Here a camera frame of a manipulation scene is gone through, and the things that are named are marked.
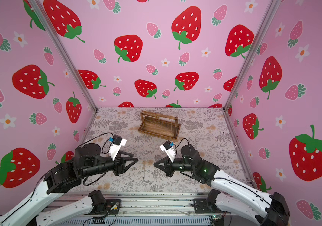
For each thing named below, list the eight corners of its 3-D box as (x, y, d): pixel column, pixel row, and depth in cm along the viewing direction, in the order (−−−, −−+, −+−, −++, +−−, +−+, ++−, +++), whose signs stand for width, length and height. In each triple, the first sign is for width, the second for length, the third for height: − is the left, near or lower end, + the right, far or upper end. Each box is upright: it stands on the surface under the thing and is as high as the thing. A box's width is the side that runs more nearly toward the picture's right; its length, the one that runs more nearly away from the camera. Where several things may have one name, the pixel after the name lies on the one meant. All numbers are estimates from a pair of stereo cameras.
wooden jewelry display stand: (139, 131, 109) (133, 109, 90) (147, 121, 115) (143, 98, 96) (172, 145, 100) (174, 124, 81) (179, 134, 107) (181, 112, 88)
